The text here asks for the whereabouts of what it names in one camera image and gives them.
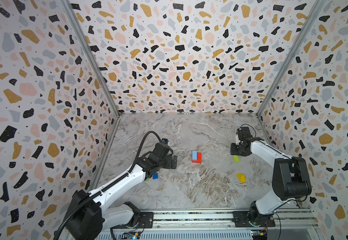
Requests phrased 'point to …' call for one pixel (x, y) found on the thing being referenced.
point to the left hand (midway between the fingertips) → (170, 157)
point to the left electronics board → (131, 235)
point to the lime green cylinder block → (147, 179)
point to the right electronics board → (259, 234)
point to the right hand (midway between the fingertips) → (233, 147)
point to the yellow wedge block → (242, 177)
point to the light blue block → (194, 154)
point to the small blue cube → (155, 176)
